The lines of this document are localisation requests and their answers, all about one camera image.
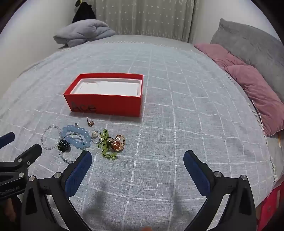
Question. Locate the person's left hand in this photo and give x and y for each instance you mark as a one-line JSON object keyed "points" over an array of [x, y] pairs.
{"points": [[10, 210]]}

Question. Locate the pink pillow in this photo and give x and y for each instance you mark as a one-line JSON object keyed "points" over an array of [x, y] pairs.
{"points": [[257, 91], [218, 53]]}

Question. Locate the grey pillow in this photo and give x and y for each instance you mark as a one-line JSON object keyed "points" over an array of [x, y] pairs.
{"points": [[246, 40]]}

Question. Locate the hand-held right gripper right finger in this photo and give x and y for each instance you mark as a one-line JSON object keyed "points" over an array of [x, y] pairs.
{"points": [[197, 175]]}

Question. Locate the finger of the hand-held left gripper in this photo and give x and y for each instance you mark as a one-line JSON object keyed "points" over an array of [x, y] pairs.
{"points": [[6, 138], [31, 153]]}

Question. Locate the black beaded ornament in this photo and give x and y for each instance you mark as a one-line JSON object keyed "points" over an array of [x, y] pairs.
{"points": [[64, 145]]}

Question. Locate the red box with white insert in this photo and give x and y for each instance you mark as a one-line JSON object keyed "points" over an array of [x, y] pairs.
{"points": [[106, 103]]}

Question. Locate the folded grey-blue blanket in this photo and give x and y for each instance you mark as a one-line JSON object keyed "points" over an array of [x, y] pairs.
{"points": [[84, 32]]}

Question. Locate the grey checked bedspread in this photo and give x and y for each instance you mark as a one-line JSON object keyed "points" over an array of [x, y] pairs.
{"points": [[177, 100]]}

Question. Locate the small gold earring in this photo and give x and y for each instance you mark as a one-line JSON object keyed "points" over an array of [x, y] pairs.
{"points": [[91, 123]]}

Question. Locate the grey dotted curtain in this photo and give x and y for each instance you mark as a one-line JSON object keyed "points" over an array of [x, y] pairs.
{"points": [[144, 17]]}

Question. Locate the red box lid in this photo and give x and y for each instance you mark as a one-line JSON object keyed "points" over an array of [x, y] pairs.
{"points": [[271, 204]]}

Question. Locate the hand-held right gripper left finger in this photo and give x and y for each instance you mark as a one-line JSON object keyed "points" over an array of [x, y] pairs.
{"points": [[78, 175]]}

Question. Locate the dark hanging garment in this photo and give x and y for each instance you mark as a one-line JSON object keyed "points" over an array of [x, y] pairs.
{"points": [[85, 12]]}

